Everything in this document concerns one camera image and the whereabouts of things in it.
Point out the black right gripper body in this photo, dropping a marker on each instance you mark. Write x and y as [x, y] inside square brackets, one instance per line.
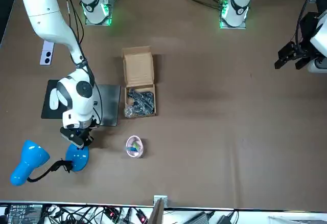
[69, 132]

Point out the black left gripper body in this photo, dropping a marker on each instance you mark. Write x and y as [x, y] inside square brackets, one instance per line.
[307, 27]

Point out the blue desk lamp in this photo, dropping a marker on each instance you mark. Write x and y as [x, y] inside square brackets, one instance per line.
[28, 157]

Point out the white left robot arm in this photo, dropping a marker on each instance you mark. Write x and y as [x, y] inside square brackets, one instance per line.
[240, 1]

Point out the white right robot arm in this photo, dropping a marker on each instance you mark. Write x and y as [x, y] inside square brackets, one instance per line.
[43, 11]

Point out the black mouse pad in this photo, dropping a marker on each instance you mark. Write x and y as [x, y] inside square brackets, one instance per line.
[47, 114]

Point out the white computer mouse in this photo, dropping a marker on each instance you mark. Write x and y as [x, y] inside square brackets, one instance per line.
[54, 100]

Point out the blue pen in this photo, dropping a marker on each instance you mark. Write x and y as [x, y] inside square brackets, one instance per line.
[130, 148]

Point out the pink translucent cup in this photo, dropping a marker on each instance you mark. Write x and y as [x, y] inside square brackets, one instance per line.
[134, 155]

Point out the green pen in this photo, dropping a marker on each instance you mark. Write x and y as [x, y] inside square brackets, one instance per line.
[136, 146]

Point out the bag of black parts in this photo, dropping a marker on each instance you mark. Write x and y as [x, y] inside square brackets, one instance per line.
[140, 103]

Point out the grey power strip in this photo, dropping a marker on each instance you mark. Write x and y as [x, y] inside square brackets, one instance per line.
[112, 214]

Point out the brown cardboard box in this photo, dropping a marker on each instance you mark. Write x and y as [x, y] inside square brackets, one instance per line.
[139, 65]

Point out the black labelled power adapter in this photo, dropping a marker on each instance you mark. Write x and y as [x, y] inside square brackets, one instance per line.
[24, 213]

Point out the grey power adapter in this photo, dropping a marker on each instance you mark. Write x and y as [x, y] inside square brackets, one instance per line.
[199, 219]

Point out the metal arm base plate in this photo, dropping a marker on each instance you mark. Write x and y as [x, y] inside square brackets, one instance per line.
[111, 9]
[222, 25]

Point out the aluminium camera post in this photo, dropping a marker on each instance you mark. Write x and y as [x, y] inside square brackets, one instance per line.
[158, 208]

